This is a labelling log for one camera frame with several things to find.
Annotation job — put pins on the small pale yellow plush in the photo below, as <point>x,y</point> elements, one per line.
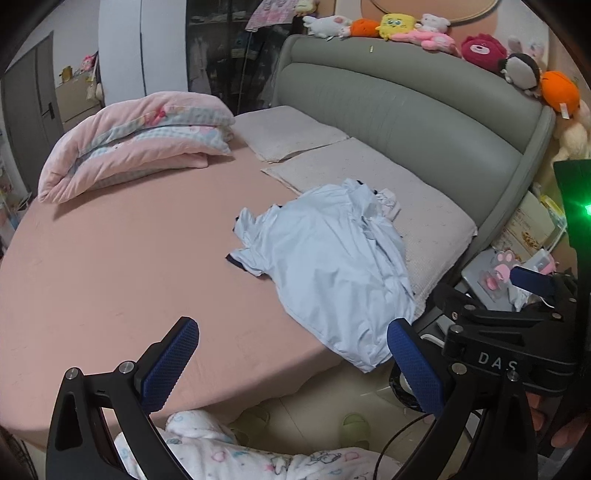
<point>307,4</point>

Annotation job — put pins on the pink bunny gadget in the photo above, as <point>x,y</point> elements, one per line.
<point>501,270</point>

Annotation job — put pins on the green slipper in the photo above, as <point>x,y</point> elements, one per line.
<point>355,427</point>
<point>254,422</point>

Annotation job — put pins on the cluttered shelf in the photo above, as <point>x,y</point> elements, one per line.
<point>11,198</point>

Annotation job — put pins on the white patterned garment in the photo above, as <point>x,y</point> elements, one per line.
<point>387,201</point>

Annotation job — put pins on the light blue shirt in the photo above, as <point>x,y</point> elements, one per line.
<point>323,267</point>

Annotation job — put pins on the person's right hand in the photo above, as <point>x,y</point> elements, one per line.
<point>567,431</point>

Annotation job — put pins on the beige cabinet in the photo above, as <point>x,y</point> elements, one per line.
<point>78,99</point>

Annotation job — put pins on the pink plush toy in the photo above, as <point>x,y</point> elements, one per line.
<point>436,41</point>

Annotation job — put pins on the grey tray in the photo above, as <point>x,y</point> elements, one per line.
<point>475,277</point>

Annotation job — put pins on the small white kitty plush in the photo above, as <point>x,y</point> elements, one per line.
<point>434,21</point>

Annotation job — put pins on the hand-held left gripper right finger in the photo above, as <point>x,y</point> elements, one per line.
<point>415,369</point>

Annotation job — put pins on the beige speckled pillow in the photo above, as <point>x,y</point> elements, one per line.
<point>286,134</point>
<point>434,217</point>

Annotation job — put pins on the cream plush toy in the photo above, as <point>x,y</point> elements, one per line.
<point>575,138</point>

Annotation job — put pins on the folded pink quilt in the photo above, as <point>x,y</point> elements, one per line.
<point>138,138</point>

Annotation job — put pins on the round orange plush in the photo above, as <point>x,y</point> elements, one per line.
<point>558,92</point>

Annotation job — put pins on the small pink doll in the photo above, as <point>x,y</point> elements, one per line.
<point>87,63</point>

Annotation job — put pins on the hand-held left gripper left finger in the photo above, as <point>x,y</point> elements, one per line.
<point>171,364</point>

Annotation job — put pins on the person's white printed pajamas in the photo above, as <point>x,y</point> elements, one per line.
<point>221,454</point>

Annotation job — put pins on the dark glass wardrobe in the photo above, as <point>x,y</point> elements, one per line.
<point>217,60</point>

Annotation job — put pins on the printed cardboard box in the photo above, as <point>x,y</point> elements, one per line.
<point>531,226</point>

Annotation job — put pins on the white bunny plush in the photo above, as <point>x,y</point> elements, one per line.
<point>526,46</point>

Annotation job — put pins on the orange carrot plush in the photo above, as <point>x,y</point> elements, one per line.
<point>364,28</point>

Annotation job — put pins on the white wardrobe panel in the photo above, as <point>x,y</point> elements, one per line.
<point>143,46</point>

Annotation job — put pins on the grey green padded headboard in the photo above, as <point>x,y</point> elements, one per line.
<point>392,106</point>

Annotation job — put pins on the black white penguin plush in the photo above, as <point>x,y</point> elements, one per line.
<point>521,71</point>

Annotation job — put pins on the grey door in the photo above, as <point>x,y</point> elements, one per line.
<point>32,97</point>

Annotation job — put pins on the yellow sponge plush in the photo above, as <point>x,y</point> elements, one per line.
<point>395,25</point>

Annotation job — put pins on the magenta bear plush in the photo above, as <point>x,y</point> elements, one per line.
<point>482,50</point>

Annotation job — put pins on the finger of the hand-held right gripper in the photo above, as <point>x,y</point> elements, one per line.
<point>450,300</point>
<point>531,279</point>

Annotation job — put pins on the pink bed sheet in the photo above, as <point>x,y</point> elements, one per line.
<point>138,277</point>

